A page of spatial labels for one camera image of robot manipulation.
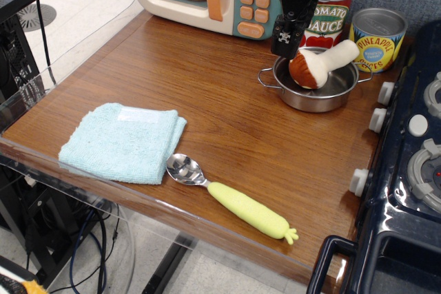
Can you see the spoon with yellow-green handle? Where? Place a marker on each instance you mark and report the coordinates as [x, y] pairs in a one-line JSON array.
[[187, 171]]

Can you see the small steel pot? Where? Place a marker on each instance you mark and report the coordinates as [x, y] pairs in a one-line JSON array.
[[333, 95]]

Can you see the plush mushroom toy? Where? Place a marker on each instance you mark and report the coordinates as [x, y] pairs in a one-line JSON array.
[[310, 70]]

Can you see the tomato sauce can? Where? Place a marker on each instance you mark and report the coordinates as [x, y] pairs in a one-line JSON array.
[[325, 29]]

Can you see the pineapple slices can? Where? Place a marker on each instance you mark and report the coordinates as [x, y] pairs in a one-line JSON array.
[[378, 33]]

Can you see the white stove knob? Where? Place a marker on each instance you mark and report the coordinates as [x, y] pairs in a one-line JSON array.
[[358, 181], [385, 93], [377, 120]]

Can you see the light blue folded towel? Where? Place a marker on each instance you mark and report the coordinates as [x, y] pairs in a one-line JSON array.
[[124, 144]]

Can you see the clear acrylic table guard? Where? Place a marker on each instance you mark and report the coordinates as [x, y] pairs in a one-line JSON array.
[[239, 133]]

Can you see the dark blue toy stove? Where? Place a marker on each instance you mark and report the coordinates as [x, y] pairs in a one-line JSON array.
[[397, 246]]

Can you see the black table leg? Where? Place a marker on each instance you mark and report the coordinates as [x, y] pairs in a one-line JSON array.
[[165, 270]]

